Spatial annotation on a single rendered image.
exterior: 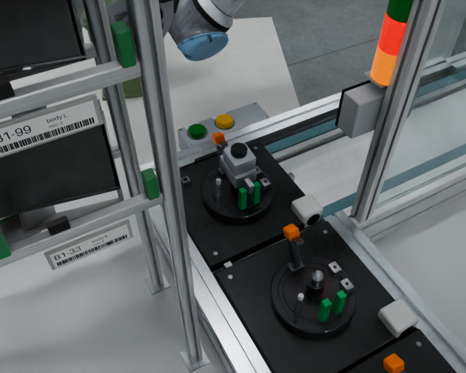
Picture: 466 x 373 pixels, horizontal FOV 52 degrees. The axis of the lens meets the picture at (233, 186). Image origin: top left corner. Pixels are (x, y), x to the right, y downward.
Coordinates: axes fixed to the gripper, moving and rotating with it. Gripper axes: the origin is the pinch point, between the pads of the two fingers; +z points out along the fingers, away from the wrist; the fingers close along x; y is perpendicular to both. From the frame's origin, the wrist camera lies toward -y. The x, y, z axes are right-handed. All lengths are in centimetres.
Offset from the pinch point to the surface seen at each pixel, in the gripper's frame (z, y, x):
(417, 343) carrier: 26, -60, -15
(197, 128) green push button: 25.8, 1.6, -6.6
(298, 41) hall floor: 123, 148, -143
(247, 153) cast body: 13.7, -21.4, -6.0
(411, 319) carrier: 24, -57, -16
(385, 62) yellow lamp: -6.8, -32.8, -21.6
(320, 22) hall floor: 123, 161, -170
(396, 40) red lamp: -10.4, -33.2, -21.8
